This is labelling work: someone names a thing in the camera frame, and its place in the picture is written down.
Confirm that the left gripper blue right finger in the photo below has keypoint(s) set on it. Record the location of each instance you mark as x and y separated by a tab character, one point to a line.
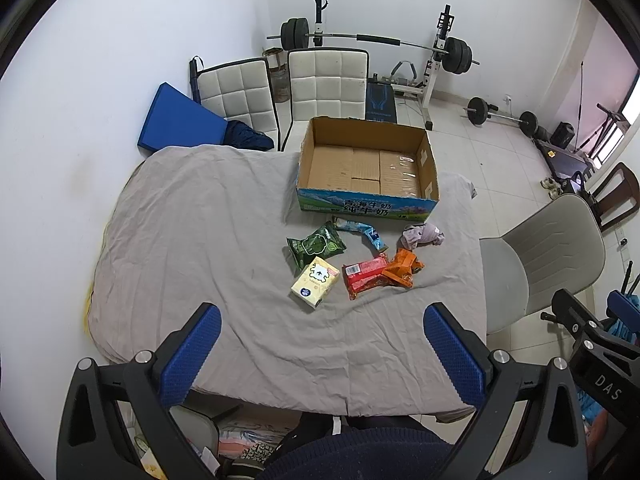
461	353

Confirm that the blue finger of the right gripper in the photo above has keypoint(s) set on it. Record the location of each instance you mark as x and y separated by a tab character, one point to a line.
620	307
580	322

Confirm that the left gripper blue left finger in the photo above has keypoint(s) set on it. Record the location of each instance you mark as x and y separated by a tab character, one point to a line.
183	353

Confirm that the orange snack bag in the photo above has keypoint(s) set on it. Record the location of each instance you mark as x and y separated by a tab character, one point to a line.
400	270

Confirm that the red snack bag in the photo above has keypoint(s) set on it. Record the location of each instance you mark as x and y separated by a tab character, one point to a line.
365	275

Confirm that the blue snack packet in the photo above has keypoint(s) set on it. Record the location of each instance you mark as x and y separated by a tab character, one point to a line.
364	229

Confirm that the yellow tissue pack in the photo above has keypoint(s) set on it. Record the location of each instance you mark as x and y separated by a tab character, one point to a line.
315	282

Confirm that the green snack bag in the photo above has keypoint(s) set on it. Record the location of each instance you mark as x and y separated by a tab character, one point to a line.
324	243

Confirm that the grey office chair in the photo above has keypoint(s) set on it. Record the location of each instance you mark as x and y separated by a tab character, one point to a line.
561	246

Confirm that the brown wooden chair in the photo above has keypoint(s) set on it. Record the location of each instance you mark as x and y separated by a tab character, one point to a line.
627	191

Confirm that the lilac rolled cloth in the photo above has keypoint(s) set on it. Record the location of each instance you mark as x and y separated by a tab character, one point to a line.
425	234

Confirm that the treadmill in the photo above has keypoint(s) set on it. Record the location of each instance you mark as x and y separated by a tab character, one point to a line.
565	160

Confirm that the person dark lap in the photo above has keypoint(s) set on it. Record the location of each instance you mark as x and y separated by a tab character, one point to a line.
377	453

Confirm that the black speaker box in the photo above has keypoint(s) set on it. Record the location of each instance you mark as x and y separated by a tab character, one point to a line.
562	135

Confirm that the open cardboard box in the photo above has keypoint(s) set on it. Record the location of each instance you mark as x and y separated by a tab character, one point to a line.
369	169

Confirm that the floor barbell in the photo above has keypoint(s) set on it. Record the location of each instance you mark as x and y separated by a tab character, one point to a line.
479	111

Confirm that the dark navy clothing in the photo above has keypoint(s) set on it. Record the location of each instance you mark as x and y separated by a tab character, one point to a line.
244	137

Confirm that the blue foam mat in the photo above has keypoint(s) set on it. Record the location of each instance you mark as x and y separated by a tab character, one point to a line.
174	119

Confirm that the black workout bench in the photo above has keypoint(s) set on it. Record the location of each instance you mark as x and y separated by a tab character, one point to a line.
380	101

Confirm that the barbell on rack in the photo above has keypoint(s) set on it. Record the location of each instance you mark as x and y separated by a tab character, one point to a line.
456	55

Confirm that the white quilted chair left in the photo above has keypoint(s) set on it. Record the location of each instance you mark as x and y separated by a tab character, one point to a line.
239	90

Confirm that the white quilted chair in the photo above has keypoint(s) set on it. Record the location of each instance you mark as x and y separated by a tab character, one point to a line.
329	82
239	90

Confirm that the white quilted chair right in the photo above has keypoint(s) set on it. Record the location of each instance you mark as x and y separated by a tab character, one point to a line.
329	82

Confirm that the white barbell rack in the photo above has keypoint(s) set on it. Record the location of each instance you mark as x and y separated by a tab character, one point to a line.
421	88

